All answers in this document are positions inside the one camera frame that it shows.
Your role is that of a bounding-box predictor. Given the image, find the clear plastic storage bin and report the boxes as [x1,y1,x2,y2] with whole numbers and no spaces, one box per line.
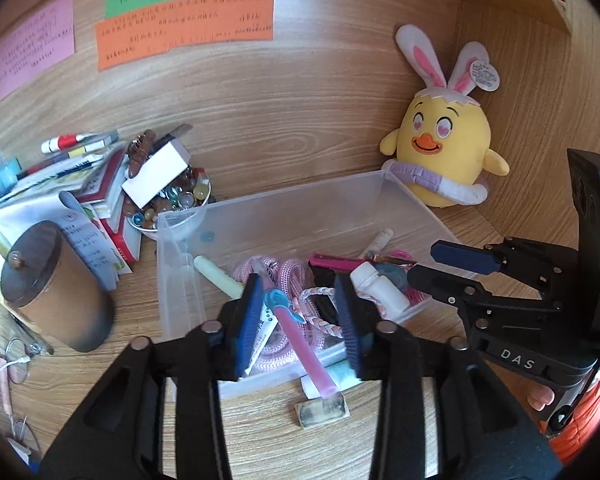
[156,169,463,401]

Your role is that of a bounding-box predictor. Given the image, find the yellow white pen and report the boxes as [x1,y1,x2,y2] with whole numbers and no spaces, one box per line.
[66,142,105,162]

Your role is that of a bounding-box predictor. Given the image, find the pink pen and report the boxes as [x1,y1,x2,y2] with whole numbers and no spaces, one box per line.
[263,290,341,401]

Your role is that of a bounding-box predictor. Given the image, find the silver pen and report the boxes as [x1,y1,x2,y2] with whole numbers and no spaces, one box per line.
[15,311,56,357]

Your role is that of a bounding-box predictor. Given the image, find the red white marker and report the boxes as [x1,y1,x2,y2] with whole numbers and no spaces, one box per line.
[41,130,119,156]

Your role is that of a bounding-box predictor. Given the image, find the pink pencil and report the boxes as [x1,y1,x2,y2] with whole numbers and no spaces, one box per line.
[0,355,16,418]

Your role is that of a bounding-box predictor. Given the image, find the pink white braided cord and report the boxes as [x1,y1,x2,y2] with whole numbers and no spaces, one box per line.
[294,285,345,342]

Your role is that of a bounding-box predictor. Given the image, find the orange sticky note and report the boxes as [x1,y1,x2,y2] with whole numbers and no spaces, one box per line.
[94,0,275,72]

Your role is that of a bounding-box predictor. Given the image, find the small glass bottle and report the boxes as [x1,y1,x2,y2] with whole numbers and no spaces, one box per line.
[294,394,351,431]

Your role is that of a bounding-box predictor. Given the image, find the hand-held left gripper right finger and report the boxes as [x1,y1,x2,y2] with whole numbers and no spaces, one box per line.
[332,274,563,480]

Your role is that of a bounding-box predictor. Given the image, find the pink scissors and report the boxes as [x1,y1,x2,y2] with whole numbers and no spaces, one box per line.
[387,247,431,307]

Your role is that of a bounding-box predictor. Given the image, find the magenta comb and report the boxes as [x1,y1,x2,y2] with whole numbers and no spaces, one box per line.
[308,254,381,271]

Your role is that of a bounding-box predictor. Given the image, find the white cable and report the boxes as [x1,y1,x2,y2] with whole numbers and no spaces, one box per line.
[0,355,31,376]

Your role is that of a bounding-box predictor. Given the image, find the white pill bottle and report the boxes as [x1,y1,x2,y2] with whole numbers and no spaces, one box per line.
[349,261,412,318]

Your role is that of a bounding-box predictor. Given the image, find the blue white card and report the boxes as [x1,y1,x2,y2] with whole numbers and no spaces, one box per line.
[7,437,43,472]

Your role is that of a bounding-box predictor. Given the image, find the brown hair clip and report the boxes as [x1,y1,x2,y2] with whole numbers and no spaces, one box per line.
[125,129,157,178]

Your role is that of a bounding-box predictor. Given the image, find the person's right hand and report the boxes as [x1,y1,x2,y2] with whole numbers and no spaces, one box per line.
[527,384,557,411]

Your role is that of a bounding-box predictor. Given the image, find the white rectangular block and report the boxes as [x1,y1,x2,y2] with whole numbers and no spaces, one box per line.
[121,139,191,209]

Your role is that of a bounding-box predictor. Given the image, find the small white tube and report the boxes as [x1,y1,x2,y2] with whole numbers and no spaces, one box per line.
[362,228,395,261]

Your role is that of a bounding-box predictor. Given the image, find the red white booklet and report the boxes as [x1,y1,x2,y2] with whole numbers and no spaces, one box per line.
[77,147,143,263]

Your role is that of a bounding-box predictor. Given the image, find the brown lidded mug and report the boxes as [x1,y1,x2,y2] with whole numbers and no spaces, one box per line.
[0,220,116,353]

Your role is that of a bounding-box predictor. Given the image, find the pale green tube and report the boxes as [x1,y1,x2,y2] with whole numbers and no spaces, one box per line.
[194,255,244,298]

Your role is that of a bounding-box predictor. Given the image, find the yellow chick plush toy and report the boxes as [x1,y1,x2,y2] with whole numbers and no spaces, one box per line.
[379,24,510,209]

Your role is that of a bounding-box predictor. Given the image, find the dark teal bottle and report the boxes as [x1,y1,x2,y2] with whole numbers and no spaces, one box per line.
[377,265,412,292]

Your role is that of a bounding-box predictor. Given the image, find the white bowl of beads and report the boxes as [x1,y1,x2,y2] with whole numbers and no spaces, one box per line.
[125,167,212,242]

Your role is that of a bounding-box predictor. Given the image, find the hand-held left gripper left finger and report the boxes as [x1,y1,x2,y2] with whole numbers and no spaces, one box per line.
[39,272,266,480]

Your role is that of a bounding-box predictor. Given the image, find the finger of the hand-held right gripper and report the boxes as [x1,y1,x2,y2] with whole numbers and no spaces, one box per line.
[407,263,563,333]
[430,237,578,286]

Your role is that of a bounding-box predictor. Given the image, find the pink sticky note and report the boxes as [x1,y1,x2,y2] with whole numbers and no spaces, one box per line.
[0,0,76,101]

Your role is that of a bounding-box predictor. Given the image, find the teal white tube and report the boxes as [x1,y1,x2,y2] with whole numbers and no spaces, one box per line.
[300,360,357,398]

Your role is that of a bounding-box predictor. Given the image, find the bag of pink rope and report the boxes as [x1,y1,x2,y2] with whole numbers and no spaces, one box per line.
[230,255,341,373]

